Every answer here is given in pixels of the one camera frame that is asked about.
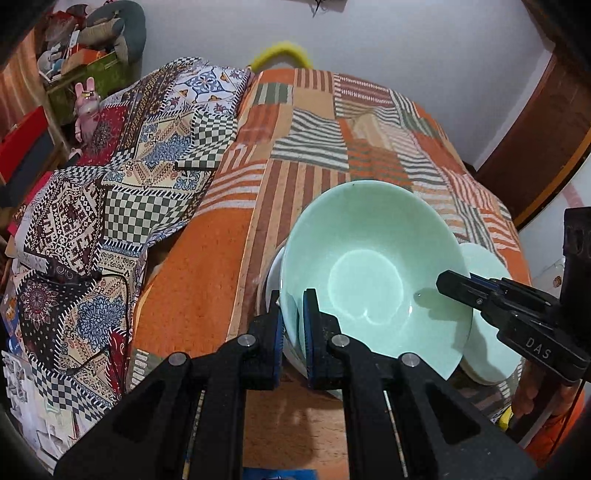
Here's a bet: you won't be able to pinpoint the mint green plate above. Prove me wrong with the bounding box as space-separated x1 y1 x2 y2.
460 243 522 386

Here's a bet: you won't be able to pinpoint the mint green bowl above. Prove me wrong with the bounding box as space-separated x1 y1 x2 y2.
280 180 472 379

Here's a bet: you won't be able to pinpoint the white bowl with black dots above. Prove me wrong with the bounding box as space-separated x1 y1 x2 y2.
262 246 343 400

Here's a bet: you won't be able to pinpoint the person's right hand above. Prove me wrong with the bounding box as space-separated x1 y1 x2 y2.
512 361 578 418

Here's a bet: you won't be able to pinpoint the brown wooden door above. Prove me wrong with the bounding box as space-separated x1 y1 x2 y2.
476 55 591 229

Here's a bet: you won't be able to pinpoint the patterned checkered quilt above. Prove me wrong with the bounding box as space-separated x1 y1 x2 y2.
13 57 252 421

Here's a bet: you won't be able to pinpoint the orange striped patchwork blanket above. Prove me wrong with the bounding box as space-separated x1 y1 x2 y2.
128 69 531 385

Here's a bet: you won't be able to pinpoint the yellow foam tube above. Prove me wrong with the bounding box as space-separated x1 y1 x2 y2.
249 41 314 73

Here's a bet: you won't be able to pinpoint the red box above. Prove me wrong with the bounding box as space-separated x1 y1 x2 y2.
0 106 48 185

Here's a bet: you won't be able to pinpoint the pink bunny toy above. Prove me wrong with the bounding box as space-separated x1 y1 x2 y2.
74 77 101 145

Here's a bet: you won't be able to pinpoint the orange pink curtains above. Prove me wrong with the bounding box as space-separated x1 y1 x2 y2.
0 30 48 138

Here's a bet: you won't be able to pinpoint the black cable on quilt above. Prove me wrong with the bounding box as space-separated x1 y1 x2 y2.
45 262 133 375

